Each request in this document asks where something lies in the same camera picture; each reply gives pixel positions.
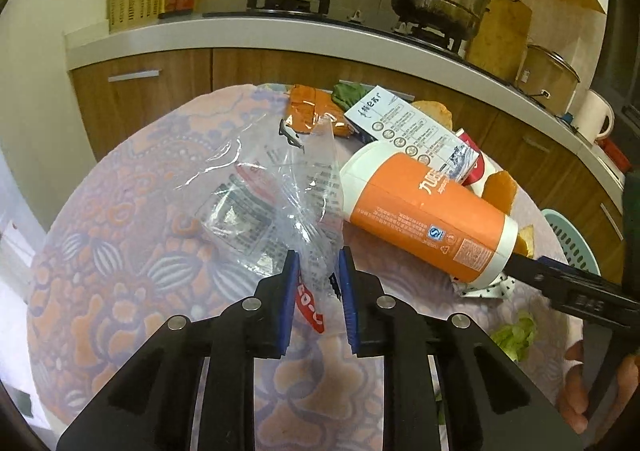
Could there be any black gas stove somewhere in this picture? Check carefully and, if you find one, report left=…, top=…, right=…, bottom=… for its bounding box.
left=202, top=0, right=468, bottom=62

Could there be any orange paper cup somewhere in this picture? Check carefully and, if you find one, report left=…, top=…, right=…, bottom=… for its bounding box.
left=340, top=140, right=519, bottom=291

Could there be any person's right hand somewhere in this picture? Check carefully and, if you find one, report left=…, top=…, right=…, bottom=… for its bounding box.
left=557, top=338, right=640, bottom=434

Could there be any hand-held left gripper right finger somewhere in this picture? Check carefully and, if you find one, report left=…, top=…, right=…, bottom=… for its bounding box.
left=337, top=246, right=584, bottom=451

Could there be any black white wrapper scrap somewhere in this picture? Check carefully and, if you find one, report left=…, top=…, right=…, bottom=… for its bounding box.
left=277, top=120, right=308, bottom=149

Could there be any clear plastic wrapper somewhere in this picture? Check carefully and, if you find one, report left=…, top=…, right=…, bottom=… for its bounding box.
left=175, top=116, right=347, bottom=334

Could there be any wooden base cabinet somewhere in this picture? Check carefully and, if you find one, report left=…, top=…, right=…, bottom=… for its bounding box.
left=65, top=16, right=631, bottom=282

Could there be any green vegetable leaf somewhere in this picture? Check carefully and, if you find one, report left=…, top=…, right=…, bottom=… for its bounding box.
left=331, top=82, right=371, bottom=110

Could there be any wooden cutting board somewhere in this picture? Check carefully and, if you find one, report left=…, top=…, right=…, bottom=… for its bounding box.
left=465, top=0, right=532, bottom=84

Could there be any white blue milk carton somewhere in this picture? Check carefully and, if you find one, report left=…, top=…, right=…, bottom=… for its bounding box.
left=344, top=86, right=480, bottom=186

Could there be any white electric kettle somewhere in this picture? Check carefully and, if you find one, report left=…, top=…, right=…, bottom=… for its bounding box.
left=577, top=90, right=615, bottom=144

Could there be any red white packet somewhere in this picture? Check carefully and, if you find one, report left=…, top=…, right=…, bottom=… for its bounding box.
left=452, top=128, right=488, bottom=196

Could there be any brown rice cooker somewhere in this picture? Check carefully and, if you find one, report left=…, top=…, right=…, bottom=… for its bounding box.
left=515, top=45, right=581, bottom=116

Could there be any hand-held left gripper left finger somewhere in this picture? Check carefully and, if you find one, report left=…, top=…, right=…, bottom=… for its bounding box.
left=56, top=250, right=301, bottom=451

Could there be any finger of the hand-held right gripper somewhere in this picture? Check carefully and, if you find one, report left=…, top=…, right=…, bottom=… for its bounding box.
left=506, top=253, right=603, bottom=297

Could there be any light blue plastic basket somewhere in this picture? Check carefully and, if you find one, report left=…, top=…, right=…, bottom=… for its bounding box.
left=540, top=208, right=601, bottom=277

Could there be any orange snack wrapper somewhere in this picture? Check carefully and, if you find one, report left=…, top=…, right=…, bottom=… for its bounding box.
left=285, top=84, right=357, bottom=139

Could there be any yellow plastic basket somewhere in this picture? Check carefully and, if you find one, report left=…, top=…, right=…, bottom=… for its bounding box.
left=107, top=0, right=166, bottom=34

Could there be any floral tablecloth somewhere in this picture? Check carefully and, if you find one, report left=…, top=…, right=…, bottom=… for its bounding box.
left=27, top=83, right=586, bottom=451

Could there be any polka dot wrapper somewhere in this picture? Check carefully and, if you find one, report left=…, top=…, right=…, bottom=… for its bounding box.
left=452, top=276, right=517, bottom=300

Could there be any light green lettuce piece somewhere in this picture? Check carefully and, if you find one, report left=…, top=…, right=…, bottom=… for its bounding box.
left=490, top=311, right=538, bottom=362

